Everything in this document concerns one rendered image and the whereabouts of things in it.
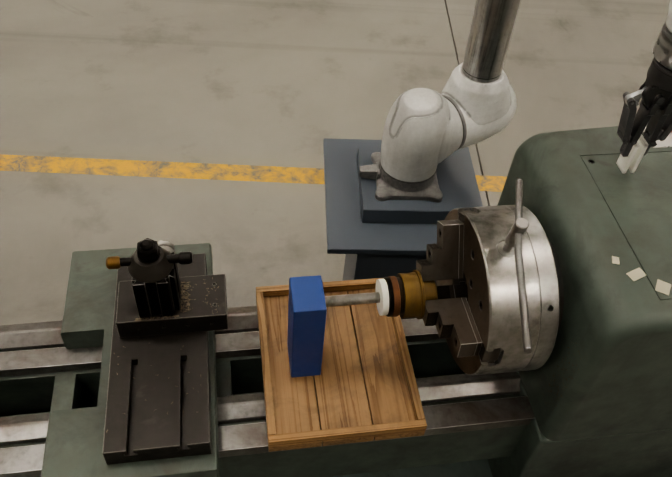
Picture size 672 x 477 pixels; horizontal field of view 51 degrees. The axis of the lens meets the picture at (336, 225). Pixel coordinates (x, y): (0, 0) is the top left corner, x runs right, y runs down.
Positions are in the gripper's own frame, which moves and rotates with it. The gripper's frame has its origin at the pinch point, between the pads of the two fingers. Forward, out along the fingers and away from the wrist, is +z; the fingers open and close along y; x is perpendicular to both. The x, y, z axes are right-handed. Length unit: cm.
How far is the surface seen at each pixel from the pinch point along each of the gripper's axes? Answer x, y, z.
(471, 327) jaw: 22.0, 32.8, 19.4
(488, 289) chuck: 21.1, 31.7, 9.5
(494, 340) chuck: 26.8, 30.6, 16.6
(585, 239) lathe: 15.1, 13.3, 5.4
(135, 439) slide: 30, 92, 33
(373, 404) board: 23, 48, 42
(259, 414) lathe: 22, 71, 45
